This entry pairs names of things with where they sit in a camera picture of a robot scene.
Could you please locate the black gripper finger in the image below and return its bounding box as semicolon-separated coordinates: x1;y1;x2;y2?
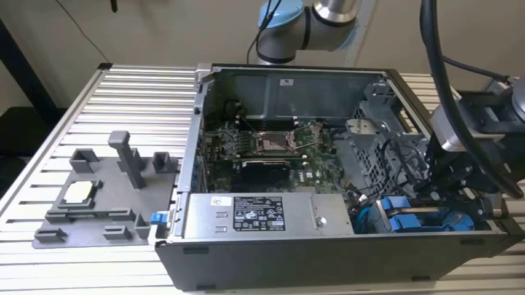
454;192;505;221
418;147;480;197

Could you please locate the black disk wire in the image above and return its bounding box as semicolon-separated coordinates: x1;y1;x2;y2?
347;138;432;202
350;130;432;197

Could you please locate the blue disk carrier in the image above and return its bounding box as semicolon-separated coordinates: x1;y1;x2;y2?
389;213;476;234

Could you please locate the black RAM slot bank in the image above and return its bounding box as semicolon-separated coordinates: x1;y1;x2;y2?
239;116;301;130

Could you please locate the metal drive cage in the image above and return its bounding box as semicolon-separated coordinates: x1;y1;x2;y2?
343;81;434;197

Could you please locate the green motherboard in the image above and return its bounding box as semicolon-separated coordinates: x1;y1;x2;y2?
203;119;354;194

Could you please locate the silver power supply unit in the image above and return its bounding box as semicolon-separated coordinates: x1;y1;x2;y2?
182;192;357;239

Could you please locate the metal socket cover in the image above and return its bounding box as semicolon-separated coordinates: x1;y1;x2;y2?
289;121;325;149

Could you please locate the CPU socket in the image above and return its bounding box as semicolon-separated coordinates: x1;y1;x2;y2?
254;130;301;153

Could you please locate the black graphics card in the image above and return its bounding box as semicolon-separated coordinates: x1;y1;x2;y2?
237;158;293;185

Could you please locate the black open PC case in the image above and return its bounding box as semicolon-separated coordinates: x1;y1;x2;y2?
154;63;525;291

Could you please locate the thin metal locking lever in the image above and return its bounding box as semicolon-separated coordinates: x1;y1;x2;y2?
241;116;261;135

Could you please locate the blue case latch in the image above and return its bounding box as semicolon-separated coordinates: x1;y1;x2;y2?
150;211;170;230

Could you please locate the grey parts rack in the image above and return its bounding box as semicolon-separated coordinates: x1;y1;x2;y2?
31;130;182;250

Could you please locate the silver CPU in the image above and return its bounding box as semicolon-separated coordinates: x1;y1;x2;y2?
63;181;98;204

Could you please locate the black furniture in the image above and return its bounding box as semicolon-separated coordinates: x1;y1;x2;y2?
0;18;67;160

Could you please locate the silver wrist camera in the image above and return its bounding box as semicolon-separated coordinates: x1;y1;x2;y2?
429;106;480;154

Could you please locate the light blue wire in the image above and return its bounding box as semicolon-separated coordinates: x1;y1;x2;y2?
354;204;373;233

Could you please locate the black looping arm cable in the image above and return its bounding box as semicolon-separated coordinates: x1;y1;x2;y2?
441;56;516;81

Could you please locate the thin black base cable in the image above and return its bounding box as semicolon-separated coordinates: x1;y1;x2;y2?
247;0;282;64

